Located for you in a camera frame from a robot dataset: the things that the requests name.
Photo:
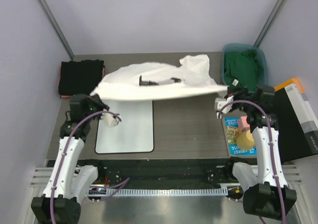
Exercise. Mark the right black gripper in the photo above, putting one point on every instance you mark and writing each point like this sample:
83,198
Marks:
237,92

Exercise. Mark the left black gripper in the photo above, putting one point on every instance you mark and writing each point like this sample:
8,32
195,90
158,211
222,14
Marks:
95,99

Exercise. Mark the white t shirt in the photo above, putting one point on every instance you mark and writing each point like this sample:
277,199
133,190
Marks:
159,81

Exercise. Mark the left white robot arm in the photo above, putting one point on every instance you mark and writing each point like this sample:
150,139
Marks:
60,202

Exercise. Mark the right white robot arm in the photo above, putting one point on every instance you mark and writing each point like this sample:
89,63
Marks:
266,193

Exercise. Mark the green t shirt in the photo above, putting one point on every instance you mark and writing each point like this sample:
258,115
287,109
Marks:
243,69

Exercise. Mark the pink sticky pad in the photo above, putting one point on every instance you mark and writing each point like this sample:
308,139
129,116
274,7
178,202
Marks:
242,124

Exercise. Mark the colourful picture book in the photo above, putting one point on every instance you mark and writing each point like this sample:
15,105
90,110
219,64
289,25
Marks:
231,130

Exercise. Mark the white folding board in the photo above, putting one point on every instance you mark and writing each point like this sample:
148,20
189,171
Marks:
134,134

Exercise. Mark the black orange box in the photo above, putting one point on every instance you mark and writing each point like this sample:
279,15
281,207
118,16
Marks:
298,125

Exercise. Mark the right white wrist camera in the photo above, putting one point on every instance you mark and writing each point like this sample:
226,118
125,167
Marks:
223,103

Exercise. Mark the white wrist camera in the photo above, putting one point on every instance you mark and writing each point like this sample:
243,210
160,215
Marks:
110,119
223,103

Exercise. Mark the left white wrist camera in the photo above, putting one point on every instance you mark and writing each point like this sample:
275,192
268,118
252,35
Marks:
110,119

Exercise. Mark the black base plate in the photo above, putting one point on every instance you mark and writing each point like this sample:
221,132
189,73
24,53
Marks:
134,163

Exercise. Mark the aluminium rail frame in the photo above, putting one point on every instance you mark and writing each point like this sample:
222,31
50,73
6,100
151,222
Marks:
168,178

